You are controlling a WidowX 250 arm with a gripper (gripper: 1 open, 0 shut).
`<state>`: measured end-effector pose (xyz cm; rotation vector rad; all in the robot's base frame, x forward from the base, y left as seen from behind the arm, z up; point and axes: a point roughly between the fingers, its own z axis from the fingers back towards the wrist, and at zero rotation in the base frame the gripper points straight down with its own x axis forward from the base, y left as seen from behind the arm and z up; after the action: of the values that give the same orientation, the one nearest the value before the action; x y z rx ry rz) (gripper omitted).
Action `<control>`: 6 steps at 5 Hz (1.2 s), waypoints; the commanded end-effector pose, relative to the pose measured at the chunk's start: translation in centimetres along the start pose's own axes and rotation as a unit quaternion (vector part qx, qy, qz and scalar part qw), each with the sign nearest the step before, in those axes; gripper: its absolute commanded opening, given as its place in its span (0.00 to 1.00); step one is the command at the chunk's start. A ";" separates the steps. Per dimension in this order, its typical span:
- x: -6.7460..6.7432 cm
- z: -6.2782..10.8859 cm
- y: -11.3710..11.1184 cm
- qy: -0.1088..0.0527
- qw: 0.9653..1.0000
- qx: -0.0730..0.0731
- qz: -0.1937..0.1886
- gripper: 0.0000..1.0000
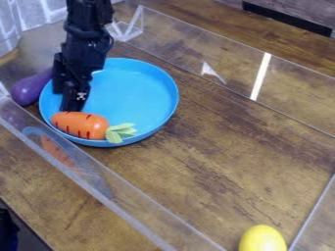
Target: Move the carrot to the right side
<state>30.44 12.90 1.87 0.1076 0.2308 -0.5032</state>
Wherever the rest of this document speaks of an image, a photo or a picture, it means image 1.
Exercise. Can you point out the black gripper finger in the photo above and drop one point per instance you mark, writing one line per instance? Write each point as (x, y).
(75, 96)
(59, 78)

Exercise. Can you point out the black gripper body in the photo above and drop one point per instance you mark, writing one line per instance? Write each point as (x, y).
(83, 51)

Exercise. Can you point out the orange toy carrot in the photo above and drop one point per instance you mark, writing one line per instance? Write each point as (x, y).
(91, 126)

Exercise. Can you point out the blue plastic plate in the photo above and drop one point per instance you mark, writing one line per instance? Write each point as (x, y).
(132, 92)

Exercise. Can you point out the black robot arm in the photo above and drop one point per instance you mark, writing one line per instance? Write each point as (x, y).
(87, 13)

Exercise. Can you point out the purple toy eggplant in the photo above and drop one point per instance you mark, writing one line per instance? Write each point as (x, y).
(28, 87)

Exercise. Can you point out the white curtain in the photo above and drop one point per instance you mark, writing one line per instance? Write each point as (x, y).
(21, 15)

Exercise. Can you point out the yellow toy lemon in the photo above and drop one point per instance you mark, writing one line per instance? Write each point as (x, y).
(261, 238)

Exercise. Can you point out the clear acrylic enclosure wall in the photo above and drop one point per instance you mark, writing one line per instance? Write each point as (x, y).
(243, 158)

